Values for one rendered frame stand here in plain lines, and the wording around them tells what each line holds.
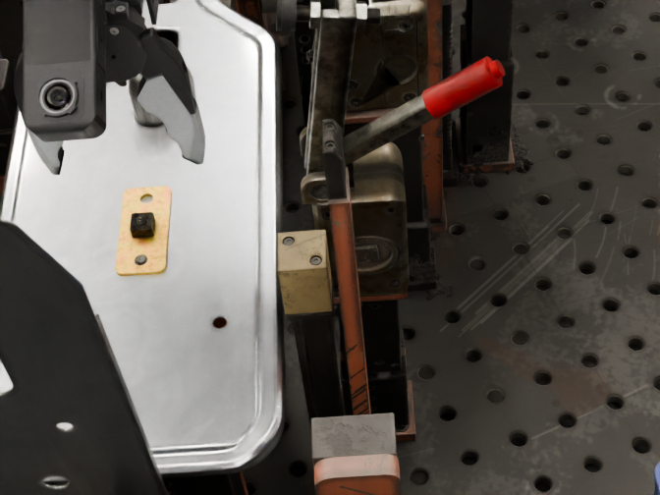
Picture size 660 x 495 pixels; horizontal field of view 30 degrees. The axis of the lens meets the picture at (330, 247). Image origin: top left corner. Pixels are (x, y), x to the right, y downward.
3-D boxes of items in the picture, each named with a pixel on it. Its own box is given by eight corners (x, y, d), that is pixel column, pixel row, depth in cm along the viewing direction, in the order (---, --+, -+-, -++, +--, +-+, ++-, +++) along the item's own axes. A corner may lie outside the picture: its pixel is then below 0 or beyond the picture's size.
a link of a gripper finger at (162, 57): (214, 92, 84) (138, 1, 79) (213, 107, 83) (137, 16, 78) (157, 118, 86) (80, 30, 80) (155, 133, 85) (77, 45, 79)
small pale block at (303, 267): (318, 478, 113) (276, 231, 85) (357, 475, 113) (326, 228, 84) (319, 513, 111) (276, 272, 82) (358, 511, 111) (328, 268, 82)
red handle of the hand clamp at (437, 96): (302, 138, 89) (488, 35, 82) (320, 154, 91) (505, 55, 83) (303, 183, 87) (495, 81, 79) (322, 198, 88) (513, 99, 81)
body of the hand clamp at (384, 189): (341, 391, 119) (308, 144, 91) (412, 387, 118) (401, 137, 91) (343, 446, 115) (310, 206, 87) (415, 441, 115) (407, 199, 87)
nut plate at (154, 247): (124, 191, 97) (121, 181, 96) (172, 188, 96) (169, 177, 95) (115, 276, 91) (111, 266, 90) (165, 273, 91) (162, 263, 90)
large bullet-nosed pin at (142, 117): (139, 113, 104) (124, 56, 99) (177, 110, 104) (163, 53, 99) (137, 140, 102) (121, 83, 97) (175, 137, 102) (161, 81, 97)
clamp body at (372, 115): (338, 237, 131) (307, -43, 101) (446, 230, 130) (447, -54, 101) (342, 308, 125) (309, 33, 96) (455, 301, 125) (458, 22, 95)
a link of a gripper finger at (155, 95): (236, 103, 91) (165, 16, 85) (234, 159, 87) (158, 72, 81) (200, 119, 92) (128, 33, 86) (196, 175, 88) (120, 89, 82)
